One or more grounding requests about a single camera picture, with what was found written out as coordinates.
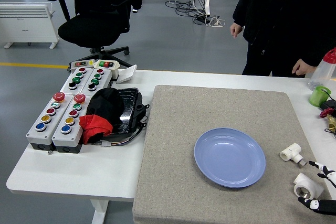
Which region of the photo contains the clear bottle red cap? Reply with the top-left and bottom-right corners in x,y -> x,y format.
307,47 -> 336,91

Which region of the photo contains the wire bundle white connector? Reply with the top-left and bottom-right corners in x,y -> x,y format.
100,125 -> 145,148

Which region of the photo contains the person's right hand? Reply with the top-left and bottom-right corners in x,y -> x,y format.
230,23 -> 245,39

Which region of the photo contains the black flat device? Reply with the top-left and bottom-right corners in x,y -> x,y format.
319,99 -> 336,111

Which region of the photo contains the small white pipe fitting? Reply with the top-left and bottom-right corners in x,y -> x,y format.
279,143 -> 308,168

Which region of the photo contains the grey-brown mat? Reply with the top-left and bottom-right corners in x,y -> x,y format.
132,84 -> 333,224

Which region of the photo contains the white red-green switch box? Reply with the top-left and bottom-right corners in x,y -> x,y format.
93,59 -> 121,79

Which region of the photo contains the brass valve red handle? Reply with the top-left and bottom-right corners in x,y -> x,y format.
319,108 -> 336,133

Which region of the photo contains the large white pipe tee fitting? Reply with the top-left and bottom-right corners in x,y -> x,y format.
293,173 -> 325,200

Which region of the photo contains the white table leg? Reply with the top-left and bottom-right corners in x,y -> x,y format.
90,198 -> 110,224

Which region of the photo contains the small grey switch box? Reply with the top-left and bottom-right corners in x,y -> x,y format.
69,60 -> 96,72

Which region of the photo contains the white panel heater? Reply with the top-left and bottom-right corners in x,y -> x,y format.
0,1 -> 60,50

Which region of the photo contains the black cloth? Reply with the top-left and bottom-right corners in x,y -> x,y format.
86,87 -> 126,131

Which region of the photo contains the person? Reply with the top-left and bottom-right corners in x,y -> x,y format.
230,0 -> 336,78

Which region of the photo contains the blue plate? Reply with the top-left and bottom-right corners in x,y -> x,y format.
194,127 -> 267,189

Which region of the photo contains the black plastic tray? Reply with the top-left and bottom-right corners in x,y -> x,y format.
103,87 -> 151,141

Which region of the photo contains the person's left hand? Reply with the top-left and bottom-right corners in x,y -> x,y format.
291,59 -> 318,76

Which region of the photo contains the grey four-button control box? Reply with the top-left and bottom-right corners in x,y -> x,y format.
82,68 -> 113,96
60,67 -> 95,95

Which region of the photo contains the green plastic cup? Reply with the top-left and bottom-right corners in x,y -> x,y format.
308,85 -> 332,108

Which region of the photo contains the red cloth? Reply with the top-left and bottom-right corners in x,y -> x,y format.
78,114 -> 114,145

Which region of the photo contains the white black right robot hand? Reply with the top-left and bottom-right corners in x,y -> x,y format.
297,160 -> 336,216

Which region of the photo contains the person's hand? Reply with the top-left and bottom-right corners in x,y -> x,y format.
230,23 -> 245,39
291,59 -> 318,76

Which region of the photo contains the black office chair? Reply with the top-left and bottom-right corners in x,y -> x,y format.
46,0 -> 143,69

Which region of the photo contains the grey control box emergency stop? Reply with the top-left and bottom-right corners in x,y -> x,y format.
26,92 -> 75,152
51,93 -> 92,154

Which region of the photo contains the white power strip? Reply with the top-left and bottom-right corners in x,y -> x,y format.
206,16 -> 226,28

